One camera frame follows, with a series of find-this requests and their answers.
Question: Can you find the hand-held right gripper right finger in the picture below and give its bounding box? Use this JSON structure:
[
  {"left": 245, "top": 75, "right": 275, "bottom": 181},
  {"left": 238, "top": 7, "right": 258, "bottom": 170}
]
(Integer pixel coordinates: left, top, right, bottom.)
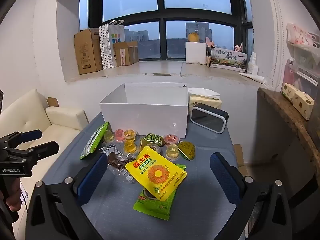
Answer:
[{"left": 209, "top": 151, "right": 293, "bottom": 240}]

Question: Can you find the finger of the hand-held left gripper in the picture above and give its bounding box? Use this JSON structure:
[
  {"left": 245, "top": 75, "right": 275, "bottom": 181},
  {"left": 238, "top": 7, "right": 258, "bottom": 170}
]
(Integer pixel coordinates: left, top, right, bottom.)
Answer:
[
  {"left": 4, "top": 141, "right": 60, "bottom": 165},
  {"left": 0, "top": 129, "right": 43, "bottom": 148}
]

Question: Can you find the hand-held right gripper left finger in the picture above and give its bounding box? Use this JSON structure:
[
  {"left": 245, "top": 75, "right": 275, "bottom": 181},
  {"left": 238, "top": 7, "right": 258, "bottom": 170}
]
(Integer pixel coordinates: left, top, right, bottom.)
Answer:
[{"left": 25, "top": 152, "right": 108, "bottom": 240}]

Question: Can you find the green striped snack packet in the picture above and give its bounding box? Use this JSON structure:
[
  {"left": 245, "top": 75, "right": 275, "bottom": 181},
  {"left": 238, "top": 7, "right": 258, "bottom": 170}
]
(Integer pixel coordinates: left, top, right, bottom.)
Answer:
[{"left": 80, "top": 121, "right": 110, "bottom": 160}]

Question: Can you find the yellow snack packet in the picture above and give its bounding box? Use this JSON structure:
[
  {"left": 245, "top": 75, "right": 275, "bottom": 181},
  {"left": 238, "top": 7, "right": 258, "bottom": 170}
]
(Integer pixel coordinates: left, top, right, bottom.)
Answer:
[{"left": 125, "top": 145, "right": 188, "bottom": 202}]

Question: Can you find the white storage box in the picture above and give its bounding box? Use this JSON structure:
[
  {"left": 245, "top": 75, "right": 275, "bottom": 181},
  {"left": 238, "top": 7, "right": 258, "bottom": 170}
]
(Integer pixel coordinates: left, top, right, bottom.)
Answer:
[{"left": 99, "top": 82, "right": 189, "bottom": 139}]

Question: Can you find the person's left forearm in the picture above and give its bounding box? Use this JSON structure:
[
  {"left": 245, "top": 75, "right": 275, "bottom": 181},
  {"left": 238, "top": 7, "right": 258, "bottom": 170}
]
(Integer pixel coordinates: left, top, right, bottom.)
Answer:
[{"left": 0, "top": 200, "right": 16, "bottom": 232}]

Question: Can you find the clear packet of brown snacks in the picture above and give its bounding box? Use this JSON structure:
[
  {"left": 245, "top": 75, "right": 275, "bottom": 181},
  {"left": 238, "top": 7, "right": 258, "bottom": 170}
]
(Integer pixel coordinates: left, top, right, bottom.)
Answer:
[{"left": 100, "top": 144, "right": 137, "bottom": 183}]

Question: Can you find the person's left hand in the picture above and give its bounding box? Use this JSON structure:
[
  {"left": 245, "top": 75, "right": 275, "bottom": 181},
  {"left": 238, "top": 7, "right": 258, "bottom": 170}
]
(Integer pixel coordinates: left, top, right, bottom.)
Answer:
[{"left": 5, "top": 179, "right": 23, "bottom": 212}]

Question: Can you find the cream sofa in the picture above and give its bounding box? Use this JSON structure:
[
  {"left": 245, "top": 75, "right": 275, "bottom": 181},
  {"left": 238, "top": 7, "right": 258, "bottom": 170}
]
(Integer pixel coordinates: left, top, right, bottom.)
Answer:
[{"left": 0, "top": 89, "right": 89, "bottom": 234}]

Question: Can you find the flat cardboard sheet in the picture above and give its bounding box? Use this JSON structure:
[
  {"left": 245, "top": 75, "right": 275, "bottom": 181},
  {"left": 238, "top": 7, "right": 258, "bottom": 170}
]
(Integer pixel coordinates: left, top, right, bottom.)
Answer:
[{"left": 233, "top": 144, "right": 248, "bottom": 169}]

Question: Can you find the blue tablecloth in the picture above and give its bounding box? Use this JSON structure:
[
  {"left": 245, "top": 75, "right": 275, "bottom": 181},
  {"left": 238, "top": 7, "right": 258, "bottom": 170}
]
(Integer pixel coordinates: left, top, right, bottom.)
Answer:
[{"left": 41, "top": 110, "right": 240, "bottom": 240}]

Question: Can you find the pale green jelly cup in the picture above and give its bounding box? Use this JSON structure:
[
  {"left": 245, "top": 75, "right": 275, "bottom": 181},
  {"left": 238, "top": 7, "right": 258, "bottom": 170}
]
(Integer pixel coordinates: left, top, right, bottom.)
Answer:
[{"left": 103, "top": 129, "right": 115, "bottom": 143}]

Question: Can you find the yellow-green triangular packet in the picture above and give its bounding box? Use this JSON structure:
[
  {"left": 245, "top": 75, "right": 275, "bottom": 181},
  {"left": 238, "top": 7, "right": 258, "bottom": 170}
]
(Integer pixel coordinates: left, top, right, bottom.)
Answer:
[{"left": 178, "top": 141, "right": 196, "bottom": 161}]

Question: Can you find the red jelly cup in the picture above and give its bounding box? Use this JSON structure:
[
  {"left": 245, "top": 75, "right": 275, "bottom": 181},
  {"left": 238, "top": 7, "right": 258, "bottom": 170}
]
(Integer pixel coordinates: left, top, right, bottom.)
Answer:
[
  {"left": 164, "top": 134, "right": 181, "bottom": 145},
  {"left": 114, "top": 129, "right": 125, "bottom": 143}
]

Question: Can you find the orange jelly cup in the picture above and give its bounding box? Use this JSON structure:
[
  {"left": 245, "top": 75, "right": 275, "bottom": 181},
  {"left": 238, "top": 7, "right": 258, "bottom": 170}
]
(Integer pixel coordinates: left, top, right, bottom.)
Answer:
[{"left": 124, "top": 128, "right": 138, "bottom": 142}]

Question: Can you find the black alarm clock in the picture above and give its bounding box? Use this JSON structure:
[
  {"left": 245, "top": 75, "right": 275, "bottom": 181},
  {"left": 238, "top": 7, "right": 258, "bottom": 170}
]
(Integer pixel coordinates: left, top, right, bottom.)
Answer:
[{"left": 189, "top": 103, "right": 229, "bottom": 133}]

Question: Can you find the clear lidded jelly cup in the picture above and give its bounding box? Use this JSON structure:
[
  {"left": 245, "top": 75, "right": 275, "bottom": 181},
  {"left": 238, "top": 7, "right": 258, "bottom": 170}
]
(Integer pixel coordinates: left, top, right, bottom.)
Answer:
[{"left": 145, "top": 144, "right": 163, "bottom": 154}]

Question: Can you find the soft tissue pack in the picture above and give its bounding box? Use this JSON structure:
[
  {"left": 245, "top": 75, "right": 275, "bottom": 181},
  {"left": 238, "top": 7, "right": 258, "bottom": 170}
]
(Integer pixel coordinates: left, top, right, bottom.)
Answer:
[{"left": 188, "top": 87, "right": 222, "bottom": 109}]

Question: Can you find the wooden cabinet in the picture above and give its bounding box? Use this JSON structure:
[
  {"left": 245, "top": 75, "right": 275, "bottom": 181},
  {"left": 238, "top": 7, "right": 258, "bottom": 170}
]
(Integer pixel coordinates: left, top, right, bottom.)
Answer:
[{"left": 257, "top": 87, "right": 320, "bottom": 205}]

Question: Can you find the tall cardboard box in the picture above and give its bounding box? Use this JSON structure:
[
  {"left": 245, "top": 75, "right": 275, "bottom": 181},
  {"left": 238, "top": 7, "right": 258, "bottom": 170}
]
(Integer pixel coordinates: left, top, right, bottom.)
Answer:
[{"left": 74, "top": 28, "right": 103, "bottom": 75}]

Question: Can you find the rolled white paper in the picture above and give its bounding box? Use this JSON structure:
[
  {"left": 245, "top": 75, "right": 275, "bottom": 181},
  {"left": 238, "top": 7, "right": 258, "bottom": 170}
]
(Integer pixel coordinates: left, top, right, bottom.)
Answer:
[{"left": 239, "top": 72, "right": 266, "bottom": 84}]

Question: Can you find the yellow patterned carton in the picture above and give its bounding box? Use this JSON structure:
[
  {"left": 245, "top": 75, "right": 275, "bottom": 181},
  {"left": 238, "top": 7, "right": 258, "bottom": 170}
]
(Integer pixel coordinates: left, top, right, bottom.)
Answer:
[{"left": 280, "top": 82, "right": 315, "bottom": 121}]

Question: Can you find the white bottle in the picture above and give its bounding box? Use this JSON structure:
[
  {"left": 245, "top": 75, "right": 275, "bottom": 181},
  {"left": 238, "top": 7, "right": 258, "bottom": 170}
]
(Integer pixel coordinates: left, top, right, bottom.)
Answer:
[{"left": 247, "top": 52, "right": 258, "bottom": 76}]

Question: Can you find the white dotted paper bag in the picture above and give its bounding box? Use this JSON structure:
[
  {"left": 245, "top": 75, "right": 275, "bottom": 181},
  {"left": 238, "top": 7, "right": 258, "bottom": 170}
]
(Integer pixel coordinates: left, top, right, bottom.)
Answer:
[{"left": 99, "top": 20, "right": 125, "bottom": 69}]

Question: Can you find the printed carton box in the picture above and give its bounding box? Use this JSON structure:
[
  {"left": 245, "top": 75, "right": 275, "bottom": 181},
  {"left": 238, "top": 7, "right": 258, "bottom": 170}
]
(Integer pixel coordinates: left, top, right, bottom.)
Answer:
[{"left": 210, "top": 47, "right": 248, "bottom": 71}]

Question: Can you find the small cardboard box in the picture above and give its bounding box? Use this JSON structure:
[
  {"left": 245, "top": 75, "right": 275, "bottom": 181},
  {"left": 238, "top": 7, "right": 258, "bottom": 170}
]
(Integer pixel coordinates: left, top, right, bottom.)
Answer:
[{"left": 112, "top": 41, "right": 139, "bottom": 67}]

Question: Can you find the white foam box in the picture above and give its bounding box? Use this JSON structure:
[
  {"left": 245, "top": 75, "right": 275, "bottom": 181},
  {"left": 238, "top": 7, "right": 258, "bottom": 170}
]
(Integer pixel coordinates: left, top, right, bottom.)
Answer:
[{"left": 185, "top": 41, "right": 207, "bottom": 64}]

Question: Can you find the floral fabric pouch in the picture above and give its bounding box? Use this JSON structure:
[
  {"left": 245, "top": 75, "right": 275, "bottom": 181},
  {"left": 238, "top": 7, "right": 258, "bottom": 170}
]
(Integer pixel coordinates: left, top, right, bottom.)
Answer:
[{"left": 286, "top": 22, "right": 320, "bottom": 48}]

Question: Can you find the black cable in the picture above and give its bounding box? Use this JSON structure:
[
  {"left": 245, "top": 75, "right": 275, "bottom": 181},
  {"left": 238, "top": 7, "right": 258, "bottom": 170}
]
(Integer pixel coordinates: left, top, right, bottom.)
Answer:
[{"left": 21, "top": 189, "right": 28, "bottom": 212}]

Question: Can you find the clear wall organizer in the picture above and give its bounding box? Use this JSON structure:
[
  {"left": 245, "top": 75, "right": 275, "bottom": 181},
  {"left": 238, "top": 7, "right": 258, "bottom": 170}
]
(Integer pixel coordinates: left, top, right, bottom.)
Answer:
[{"left": 284, "top": 40, "right": 320, "bottom": 94}]

